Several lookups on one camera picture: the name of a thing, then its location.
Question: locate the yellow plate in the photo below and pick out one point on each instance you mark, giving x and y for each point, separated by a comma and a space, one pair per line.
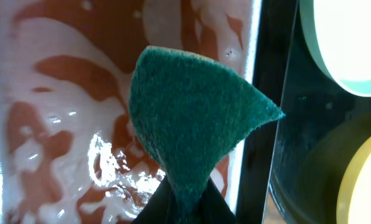
354, 197

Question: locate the light blue plate left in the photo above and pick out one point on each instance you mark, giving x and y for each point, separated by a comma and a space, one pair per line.
338, 36

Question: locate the rectangular tray with red water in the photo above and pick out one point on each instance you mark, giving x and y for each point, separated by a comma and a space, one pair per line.
68, 150

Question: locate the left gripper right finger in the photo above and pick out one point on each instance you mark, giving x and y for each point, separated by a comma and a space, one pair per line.
213, 209

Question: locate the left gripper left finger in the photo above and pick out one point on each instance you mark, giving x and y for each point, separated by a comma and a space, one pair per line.
161, 207

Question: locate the green and yellow sponge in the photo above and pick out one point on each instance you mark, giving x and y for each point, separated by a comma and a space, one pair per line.
189, 112

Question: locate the round black serving tray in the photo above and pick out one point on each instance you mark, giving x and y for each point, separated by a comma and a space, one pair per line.
323, 127

